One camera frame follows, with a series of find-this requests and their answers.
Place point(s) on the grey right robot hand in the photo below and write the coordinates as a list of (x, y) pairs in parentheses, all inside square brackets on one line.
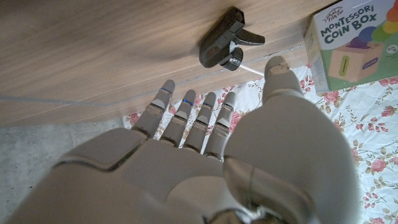
[(155, 180)]

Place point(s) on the black trigger pump top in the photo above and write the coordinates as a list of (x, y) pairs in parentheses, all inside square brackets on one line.
[(227, 43)]

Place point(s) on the colourful coin box package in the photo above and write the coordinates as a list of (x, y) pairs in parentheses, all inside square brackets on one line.
[(354, 46)]

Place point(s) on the floral backdrop cloth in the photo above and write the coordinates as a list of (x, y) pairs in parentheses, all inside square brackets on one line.
[(357, 140)]

